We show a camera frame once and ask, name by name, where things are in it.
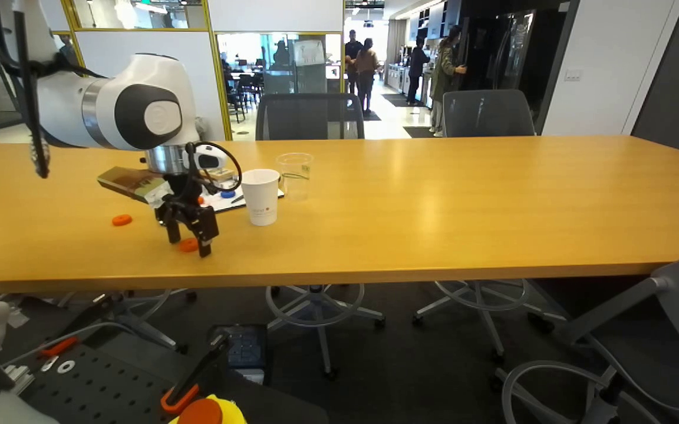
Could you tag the dark office chair right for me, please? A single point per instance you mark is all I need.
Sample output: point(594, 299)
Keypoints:
point(487, 113)

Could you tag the grey foreground office chair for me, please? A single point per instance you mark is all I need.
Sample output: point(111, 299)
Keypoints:
point(632, 325)

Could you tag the orange ring block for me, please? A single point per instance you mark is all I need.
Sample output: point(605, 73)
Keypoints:
point(122, 219)
point(190, 246)

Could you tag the clear plastic cup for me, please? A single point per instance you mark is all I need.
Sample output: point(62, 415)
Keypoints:
point(296, 175)

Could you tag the white board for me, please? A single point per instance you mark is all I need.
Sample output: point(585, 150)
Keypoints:
point(222, 200)

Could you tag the grey office chair base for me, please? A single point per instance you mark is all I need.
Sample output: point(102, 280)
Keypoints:
point(311, 307)

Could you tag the dark office chair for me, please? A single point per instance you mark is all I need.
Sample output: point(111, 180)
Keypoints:
point(309, 116)
point(487, 113)

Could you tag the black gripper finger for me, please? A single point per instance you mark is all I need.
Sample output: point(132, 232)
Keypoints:
point(174, 228)
point(207, 232)

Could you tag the dark office chair left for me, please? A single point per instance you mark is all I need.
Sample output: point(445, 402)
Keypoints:
point(309, 116)

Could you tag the white plastic cup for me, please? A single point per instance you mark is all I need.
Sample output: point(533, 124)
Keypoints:
point(261, 189)

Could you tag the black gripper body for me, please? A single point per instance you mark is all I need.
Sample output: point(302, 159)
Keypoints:
point(196, 170)

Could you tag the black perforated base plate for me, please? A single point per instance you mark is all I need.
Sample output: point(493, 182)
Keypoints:
point(102, 386)

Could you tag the orange handled tool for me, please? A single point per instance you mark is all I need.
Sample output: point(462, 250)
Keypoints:
point(186, 389)

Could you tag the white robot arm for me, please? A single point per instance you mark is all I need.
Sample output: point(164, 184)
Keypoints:
point(146, 107)

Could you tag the yellow emergency stop button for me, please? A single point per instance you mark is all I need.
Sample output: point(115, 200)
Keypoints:
point(210, 409)

